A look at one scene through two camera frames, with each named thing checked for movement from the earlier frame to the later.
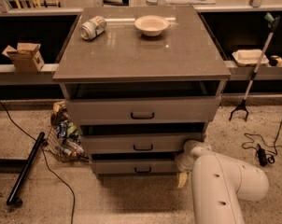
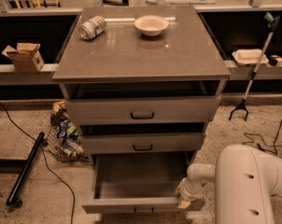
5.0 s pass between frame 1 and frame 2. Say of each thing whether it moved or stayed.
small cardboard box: stayed
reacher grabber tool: stayed
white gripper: moved
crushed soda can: stayed
